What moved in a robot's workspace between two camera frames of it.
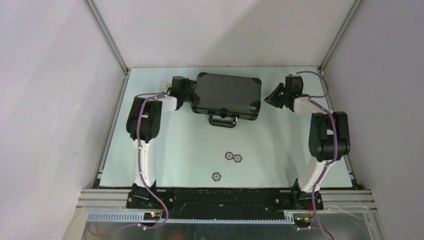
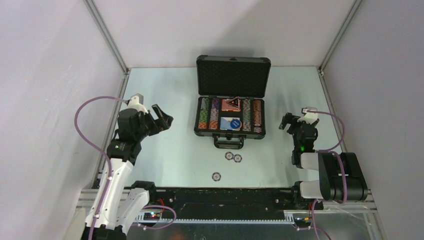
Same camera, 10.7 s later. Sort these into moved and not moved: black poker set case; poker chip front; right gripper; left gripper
Moved: black poker set case; right gripper; left gripper
Not moved: poker chip front
